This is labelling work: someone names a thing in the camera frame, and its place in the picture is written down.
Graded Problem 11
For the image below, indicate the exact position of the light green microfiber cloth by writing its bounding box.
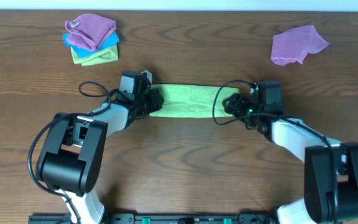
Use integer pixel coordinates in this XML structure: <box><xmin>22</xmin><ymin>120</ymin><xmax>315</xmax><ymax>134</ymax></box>
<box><xmin>150</xmin><ymin>84</ymin><xmax>240</xmax><ymax>118</ymax></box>

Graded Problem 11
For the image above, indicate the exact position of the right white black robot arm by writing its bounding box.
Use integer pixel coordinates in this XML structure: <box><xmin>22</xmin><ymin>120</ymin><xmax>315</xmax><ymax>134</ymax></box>
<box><xmin>222</xmin><ymin>81</ymin><xmax>358</xmax><ymax>223</ymax></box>

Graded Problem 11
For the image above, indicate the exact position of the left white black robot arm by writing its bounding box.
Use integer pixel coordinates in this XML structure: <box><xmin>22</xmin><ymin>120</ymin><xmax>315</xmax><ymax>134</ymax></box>
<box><xmin>27</xmin><ymin>70</ymin><xmax>164</xmax><ymax>223</ymax></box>

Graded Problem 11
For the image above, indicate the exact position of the folded green cloth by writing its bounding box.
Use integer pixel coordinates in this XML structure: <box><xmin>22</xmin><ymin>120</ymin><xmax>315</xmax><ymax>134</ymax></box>
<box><xmin>71</xmin><ymin>44</ymin><xmax>119</xmax><ymax>66</ymax></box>

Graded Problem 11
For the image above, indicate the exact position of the crumpled purple cloth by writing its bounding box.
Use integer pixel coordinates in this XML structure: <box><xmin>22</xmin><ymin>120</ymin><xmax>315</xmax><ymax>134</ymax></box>
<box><xmin>270</xmin><ymin>25</ymin><xmax>329</xmax><ymax>66</ymax></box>

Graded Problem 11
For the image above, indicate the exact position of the folded blue cloth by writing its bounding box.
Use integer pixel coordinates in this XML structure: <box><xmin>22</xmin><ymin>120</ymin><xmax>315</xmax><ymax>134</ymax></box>
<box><xmin>62</xmin><ymin>32</ymin><xmax>119</xmax><ymax>58</ymax></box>

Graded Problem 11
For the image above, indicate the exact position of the folded purple cloth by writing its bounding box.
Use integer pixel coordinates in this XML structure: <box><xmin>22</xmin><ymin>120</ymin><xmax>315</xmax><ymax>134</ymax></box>
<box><xmin>65</xmin><ymin>14</ymin><xmax>116</xmax><ymax>52</ymax></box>

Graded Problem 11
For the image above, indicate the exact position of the right black camera cable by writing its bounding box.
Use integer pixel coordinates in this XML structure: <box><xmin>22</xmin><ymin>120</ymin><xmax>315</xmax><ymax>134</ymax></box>
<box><xmin>211</xmin><ymin>79</ymin><xmax>340</xmax><ymax>223</ymax></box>

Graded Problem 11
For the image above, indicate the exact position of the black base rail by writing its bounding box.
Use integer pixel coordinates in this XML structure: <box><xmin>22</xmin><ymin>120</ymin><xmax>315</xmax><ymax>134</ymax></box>
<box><xmin>28</xmin><ymin>211</ymin><xmax>279</xmax><ymax>224</ymax></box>

